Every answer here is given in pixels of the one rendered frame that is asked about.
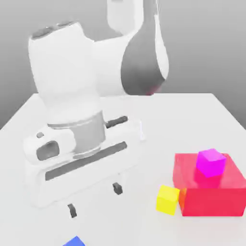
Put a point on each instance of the large red box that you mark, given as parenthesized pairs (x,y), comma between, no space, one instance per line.
(213,201)

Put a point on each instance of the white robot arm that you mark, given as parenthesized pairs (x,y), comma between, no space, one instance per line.
(63,73)

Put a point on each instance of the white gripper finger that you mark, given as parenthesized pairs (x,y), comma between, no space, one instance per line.
(117,188)
(72,211)

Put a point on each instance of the small blue cube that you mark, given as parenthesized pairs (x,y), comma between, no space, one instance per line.
(74,242)

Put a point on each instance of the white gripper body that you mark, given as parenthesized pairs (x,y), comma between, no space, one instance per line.
(86,173)

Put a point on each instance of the small magenta cube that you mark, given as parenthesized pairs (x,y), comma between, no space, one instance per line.
(210,163)

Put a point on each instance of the small yellow cube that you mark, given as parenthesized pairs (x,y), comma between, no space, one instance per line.
(166,199)

